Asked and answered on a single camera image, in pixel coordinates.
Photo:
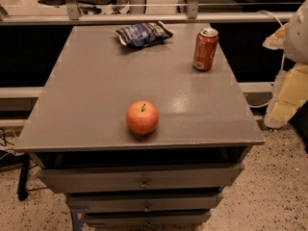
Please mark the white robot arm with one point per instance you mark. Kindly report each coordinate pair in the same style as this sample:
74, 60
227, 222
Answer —
296, 36

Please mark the red apple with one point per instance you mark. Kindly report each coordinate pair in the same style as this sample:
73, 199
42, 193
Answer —
142, 117

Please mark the grey drawer cabinet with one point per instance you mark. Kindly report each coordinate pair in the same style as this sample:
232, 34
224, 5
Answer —
79, 120

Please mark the blue chip bag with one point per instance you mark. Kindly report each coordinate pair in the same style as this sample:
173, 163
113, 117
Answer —
143, 34

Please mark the orange soda can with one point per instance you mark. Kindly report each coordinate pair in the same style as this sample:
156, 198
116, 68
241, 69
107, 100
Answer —
205, 49

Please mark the top grey drawer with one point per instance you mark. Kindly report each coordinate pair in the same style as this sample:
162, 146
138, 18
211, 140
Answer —
123, 179

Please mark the grey drawer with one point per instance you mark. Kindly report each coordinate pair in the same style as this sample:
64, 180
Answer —
123, 179
147, 219
144, 202

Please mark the middle grey drawer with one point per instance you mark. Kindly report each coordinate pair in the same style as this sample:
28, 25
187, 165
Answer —
144, 202

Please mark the bottom grey drawer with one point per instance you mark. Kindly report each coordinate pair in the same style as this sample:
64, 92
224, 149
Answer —
147, 219

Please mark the grey metal railing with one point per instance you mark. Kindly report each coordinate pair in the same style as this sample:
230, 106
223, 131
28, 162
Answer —
31, 12

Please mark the yellow foam padding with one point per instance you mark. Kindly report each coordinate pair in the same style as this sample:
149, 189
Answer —
290, 92

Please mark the black stand leg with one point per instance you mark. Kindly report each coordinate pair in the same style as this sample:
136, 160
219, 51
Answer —
21, 189

